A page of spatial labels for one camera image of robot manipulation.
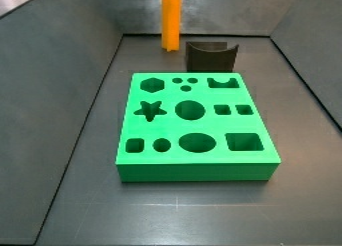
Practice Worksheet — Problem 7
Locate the orange star-shaped peg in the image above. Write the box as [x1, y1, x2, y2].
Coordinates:
[161, 0, 182, 51]

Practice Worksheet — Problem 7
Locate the green shape sorting board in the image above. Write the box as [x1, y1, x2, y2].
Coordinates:
[115, 73, 280, 182]

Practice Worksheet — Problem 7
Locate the black curved block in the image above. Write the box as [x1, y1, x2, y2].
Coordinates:
[186, 41, 239, 72]

